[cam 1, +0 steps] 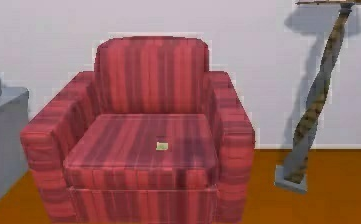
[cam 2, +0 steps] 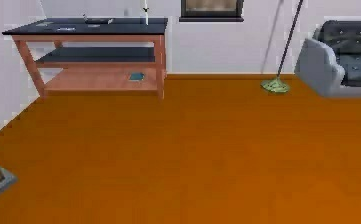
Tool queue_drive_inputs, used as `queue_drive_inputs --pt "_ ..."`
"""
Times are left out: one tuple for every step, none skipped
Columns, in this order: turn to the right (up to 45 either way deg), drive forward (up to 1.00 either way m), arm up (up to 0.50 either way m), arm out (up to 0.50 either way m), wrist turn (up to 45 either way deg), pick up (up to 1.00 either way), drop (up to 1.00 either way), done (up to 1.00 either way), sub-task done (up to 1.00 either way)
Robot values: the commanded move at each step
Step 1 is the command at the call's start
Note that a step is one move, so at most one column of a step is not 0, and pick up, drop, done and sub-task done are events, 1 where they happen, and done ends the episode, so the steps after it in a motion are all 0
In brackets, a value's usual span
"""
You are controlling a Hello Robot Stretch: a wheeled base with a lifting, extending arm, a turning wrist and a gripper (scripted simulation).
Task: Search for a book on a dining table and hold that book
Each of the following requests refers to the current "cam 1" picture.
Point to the small pale green object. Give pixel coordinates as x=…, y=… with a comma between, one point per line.
x=162, y=146

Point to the red striped armchair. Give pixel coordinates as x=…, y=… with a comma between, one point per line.
x=138, y=100

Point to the brown twisted floor lamp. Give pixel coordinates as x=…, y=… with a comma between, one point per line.
x=316, y=100

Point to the grey cabinet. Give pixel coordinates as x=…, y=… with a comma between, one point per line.
x=4, y=140

